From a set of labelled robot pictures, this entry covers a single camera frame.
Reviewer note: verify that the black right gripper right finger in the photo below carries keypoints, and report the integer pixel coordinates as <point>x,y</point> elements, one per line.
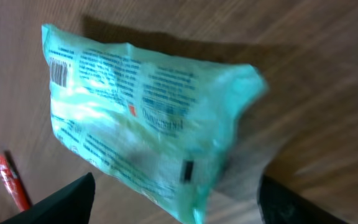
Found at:
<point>280,205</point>

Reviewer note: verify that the red small packet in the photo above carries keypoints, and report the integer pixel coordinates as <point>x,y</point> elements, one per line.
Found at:
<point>13,185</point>

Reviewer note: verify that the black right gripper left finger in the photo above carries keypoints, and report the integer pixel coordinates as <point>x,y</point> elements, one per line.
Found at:
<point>69,205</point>

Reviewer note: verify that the pale green small packet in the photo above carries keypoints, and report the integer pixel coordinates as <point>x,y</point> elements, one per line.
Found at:
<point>161,124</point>

